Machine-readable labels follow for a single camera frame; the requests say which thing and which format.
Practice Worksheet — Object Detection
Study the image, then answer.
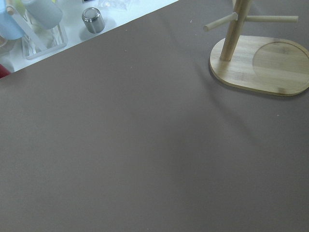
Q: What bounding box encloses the wooden mug rack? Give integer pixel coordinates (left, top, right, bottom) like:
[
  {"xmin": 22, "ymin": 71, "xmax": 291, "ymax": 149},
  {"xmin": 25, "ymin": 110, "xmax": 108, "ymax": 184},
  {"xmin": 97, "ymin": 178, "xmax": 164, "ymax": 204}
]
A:
[{"xmin": 203, "ymin": 0, "xmax": 309, "ymax": 96}]

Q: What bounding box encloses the red cylinder container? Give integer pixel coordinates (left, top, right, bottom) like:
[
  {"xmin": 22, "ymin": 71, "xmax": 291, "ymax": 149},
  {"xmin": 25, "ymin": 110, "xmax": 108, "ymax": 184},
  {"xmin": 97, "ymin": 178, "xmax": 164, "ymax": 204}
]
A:
[{"xmin": 0, "ymin": 64, "xmax": 11, "ymax": 78}]

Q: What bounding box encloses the light blue cup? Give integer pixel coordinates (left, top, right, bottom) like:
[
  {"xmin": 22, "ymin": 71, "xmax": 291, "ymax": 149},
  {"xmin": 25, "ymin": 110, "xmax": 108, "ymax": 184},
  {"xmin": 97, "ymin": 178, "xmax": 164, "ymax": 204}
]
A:
[{"xmin": 0, "ymin": 0, "xmax": 24, "ymax": 40}]

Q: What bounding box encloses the steel cylinder canister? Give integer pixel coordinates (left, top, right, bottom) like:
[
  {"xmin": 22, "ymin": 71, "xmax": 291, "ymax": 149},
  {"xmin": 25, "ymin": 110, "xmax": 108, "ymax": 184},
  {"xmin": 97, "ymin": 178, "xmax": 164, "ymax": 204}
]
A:
[{"xmin": 82, "ymin": 7, "xmax": 105, "ymax": 34}]

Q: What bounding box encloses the grey cup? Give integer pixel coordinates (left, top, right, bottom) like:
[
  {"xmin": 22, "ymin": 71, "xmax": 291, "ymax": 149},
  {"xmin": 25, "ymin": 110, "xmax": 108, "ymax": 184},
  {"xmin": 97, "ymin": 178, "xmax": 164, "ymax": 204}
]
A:
[{"xmin": 21, "ymin": 0, "xmax": 63, "ymax": 29}]

